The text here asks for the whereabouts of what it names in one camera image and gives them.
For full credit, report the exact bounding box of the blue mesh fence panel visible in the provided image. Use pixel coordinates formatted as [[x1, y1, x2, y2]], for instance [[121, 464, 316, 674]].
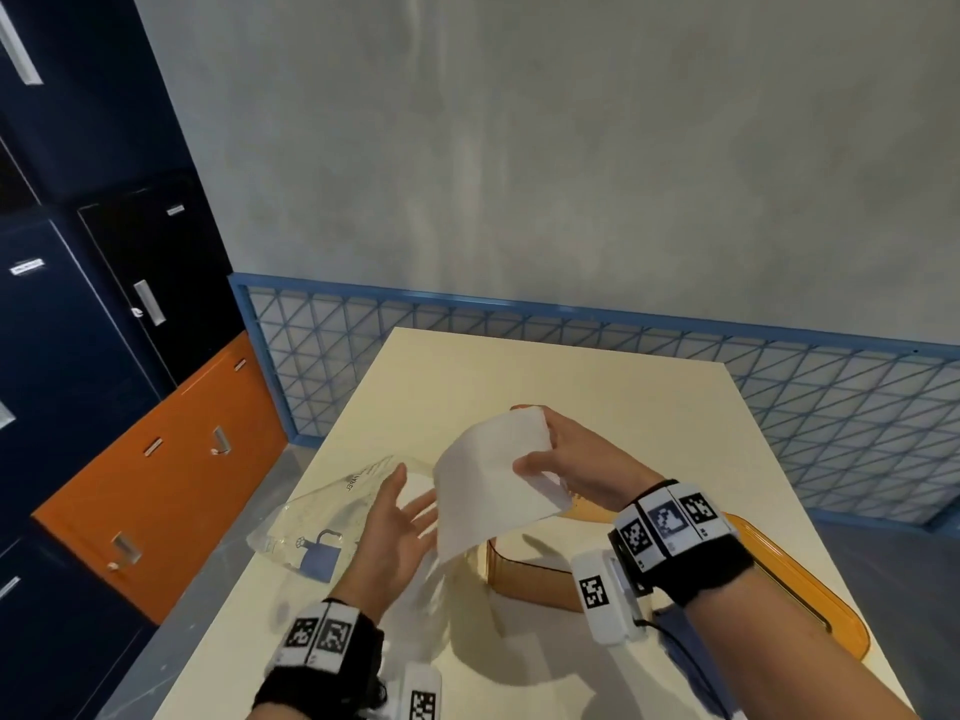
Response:
[[228, 272, 960, 533]]

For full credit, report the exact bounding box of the black left wristband with markers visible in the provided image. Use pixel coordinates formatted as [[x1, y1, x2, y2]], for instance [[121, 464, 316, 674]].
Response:
[[252, 598, 388, 718]]

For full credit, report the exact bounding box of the dark blue locker cabinet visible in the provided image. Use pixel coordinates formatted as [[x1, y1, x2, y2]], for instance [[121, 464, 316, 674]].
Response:
[[0, 0, 235, 720]]

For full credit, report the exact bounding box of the person's left hand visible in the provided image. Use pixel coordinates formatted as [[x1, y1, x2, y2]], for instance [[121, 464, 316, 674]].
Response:
[[330, 463, 441, 625]]

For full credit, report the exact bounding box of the person's right forearm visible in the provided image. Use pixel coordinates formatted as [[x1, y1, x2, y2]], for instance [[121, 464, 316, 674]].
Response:
[[651, 571, 922, 720]]

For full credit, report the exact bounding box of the black locker door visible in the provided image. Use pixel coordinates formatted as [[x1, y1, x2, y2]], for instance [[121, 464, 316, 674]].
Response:
[[76, 170, 235, 394]]

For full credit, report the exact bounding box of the clear plastic bag blue print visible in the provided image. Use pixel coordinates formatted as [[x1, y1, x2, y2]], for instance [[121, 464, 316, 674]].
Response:
[[246, 455, 445, 587]]

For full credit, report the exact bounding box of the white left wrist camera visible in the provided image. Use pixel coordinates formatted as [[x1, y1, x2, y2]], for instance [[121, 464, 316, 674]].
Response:
[[377, 662, 445, 720]]

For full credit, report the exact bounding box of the black right wristband with markers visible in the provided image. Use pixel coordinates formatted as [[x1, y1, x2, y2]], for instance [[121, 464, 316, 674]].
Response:
[[606, 479, 756, 610]]

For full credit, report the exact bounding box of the white cloth sheet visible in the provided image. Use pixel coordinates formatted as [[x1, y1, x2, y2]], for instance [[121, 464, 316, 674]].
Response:
[[432, 408, 576, 565]]

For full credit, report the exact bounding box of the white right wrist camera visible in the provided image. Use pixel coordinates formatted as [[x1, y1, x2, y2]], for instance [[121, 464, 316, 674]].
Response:
[[569, 550, 652, 646]]

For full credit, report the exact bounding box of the black camera cable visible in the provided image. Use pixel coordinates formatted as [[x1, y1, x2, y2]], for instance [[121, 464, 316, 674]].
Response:
[[643, 611, 732, 720]]

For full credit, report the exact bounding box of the orange locker door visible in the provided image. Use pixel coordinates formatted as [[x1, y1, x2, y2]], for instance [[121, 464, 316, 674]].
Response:
[[30, 330, 291, 628]]

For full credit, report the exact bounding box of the person's right hand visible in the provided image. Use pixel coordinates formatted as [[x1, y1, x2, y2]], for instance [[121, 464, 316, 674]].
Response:
[[511, 404, 665, 514]]

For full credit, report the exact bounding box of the black wristband with markers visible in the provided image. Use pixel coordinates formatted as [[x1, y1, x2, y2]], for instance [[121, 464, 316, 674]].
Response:
[[606, 479, 756, 610], [252, 598, 388, 718]]

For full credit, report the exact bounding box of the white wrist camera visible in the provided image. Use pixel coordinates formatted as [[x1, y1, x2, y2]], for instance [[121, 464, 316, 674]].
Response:
[[377, 662, 445, 720], [569, 550, 652, 646]]

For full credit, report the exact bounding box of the orange translucent tray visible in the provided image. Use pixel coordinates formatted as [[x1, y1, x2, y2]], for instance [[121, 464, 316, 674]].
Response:
[[486, 509, 872, 662]]

